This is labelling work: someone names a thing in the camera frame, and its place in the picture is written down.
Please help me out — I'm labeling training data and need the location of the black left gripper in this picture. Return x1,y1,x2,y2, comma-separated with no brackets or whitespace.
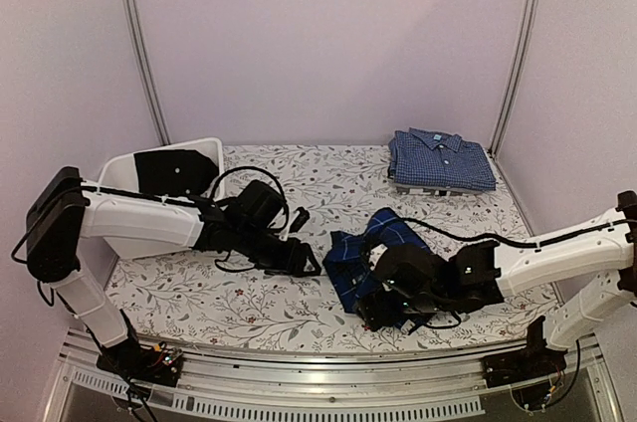
235,223,321,278

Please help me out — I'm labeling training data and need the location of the dark blue plaid shirt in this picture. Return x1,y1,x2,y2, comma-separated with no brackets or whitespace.
322,207,430,335

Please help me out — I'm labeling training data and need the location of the white plastic bin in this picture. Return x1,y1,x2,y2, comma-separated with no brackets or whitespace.
98,137,225,260

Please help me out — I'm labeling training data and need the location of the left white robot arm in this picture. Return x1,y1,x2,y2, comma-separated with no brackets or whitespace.
11,166,321,376

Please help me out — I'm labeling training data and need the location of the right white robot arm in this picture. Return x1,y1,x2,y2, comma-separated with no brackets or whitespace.
354,190,636,378

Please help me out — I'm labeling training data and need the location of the floral patterned table mat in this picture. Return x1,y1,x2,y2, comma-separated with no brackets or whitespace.
106,145,558,354

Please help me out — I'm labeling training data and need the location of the black shirt in bin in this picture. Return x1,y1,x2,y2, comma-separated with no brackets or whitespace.
133,149,219,197

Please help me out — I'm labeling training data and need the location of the folded blue gingham shirt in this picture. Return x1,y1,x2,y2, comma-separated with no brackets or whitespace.
388,128,497,193

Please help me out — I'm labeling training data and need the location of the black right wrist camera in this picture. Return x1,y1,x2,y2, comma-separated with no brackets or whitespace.
373,244,446,294

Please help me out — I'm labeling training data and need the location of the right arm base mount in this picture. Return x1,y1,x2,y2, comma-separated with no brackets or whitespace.
480,345,566,412

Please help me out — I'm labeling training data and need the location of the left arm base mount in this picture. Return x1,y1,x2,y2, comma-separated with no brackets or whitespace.
97,339,184,387

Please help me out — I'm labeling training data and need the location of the left aluminium frame post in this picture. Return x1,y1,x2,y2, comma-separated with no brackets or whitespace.
121,0,171,145

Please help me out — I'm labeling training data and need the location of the aluminium frame post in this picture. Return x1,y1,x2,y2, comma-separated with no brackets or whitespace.
489,0,539,159
121,0,171,145

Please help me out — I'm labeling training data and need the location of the right aluminium frame post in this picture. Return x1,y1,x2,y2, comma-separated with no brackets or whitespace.
489,0,539,159

